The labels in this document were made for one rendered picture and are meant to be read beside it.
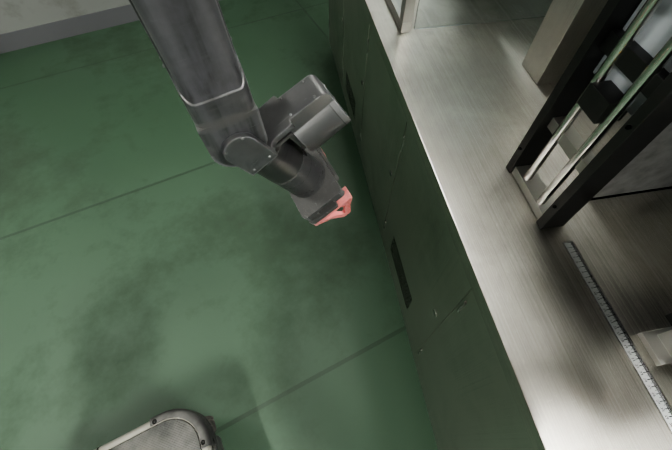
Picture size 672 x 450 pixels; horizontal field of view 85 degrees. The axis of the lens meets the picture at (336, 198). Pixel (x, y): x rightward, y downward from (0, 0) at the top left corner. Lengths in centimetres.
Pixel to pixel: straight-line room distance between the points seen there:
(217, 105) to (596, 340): 68
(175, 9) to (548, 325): 68
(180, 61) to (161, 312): 150
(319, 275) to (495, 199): 101
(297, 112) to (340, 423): 128
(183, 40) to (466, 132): 73
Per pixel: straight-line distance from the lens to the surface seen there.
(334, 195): 47
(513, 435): 85
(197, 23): 30
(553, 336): 74
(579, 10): 103
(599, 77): 69
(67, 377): 185
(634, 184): 95
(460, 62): 113
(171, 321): 172
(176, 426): 137
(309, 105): 39
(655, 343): 81
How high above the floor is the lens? 153
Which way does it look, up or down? 56 degrees down
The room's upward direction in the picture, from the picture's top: straight up
